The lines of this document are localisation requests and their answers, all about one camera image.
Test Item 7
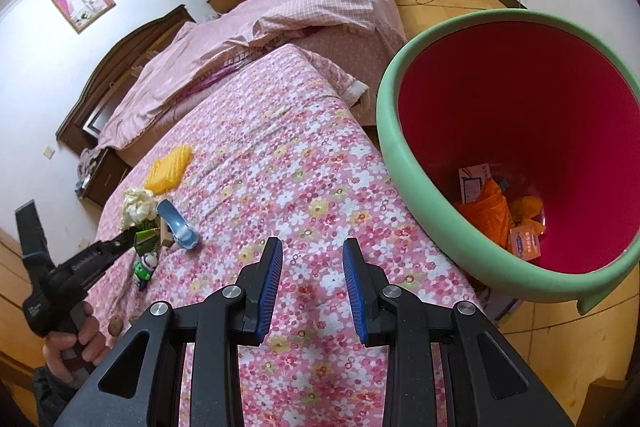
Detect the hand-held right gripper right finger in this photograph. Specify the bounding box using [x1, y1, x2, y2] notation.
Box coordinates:
[342, 237, 576, 427]

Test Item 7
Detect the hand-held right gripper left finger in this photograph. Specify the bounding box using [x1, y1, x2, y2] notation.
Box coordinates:
[55, 237, 284, 427]

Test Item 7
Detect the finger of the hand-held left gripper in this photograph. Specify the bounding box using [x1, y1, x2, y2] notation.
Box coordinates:
[102, 241, 135, 264]
[97, 228, 137, 253]

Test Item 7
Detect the green packet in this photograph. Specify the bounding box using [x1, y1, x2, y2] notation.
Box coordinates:
[132, 229, 161, 256]

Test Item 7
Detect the small green panda toy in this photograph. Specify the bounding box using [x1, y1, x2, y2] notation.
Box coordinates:
[133, 253, 161, 292]

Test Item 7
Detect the white tissue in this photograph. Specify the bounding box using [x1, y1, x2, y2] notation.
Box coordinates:
[121, 188, 157, 231]

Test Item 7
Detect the blue tube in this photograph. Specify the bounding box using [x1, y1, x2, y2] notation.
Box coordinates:
[156, 199, 200, 252]

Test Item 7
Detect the yellow foam net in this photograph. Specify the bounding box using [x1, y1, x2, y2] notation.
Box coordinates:
[145, 145, 194, 194]

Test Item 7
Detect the orange foam net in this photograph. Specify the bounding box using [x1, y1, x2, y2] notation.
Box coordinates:
[457, 179, 516, 248]

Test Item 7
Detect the white cardboard box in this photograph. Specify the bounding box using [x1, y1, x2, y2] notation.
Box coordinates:
[458, 162, 494, 203]

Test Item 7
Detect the orange cardboard box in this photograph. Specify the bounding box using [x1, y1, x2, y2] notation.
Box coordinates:
[508, 226, 545, 261]

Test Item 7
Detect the orange plastic bag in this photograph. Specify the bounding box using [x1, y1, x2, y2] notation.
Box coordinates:
[510, 195, 546, 226]

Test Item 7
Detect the green rimmed red trash bin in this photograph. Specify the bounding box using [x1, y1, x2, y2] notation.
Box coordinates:
[376, 9, 640, 316]

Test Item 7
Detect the person's left forearm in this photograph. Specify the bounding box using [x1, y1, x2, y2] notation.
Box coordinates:
[30, 364, 83, 427]

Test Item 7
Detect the person's left hand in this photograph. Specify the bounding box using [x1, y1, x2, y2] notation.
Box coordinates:
[44, 301, 114, 384]

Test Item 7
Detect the dark wooden nightstand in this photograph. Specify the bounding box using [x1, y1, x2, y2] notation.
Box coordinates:
[80, 147, 134, 208]

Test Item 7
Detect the pink crumpled cloth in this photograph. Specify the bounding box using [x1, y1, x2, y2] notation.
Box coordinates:
[75, 147, 104, 194]

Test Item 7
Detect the pink checked quilt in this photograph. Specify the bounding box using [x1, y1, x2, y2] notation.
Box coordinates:
[97, 0, 401, 150]

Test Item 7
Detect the framed wall photo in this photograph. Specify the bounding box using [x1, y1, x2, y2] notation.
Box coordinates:
[50, 0, 117, 34]

